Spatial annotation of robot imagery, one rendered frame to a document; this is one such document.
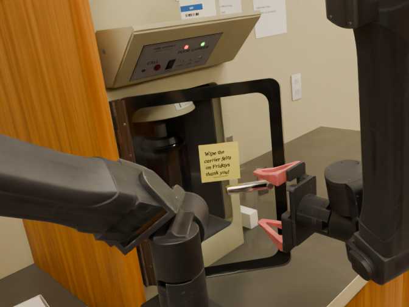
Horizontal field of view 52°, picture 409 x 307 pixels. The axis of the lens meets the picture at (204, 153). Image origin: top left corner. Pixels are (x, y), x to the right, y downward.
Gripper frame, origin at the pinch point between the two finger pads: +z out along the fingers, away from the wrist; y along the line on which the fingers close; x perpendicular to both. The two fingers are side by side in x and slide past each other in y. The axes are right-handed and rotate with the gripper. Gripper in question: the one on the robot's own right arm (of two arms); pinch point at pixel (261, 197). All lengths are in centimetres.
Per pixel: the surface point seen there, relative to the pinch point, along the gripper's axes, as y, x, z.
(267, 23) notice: 23, -91, 66
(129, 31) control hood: 30.4, 12.5, 13.1
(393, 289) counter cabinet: -46, -47, -5
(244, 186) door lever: 0.6, -1.2, 4.8
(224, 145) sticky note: 7.3, -2.5, 10.2
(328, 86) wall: -13, -137, 66
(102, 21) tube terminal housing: 32.3, 10.3, 23.9
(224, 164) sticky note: 3.5, -2.2, 10.4
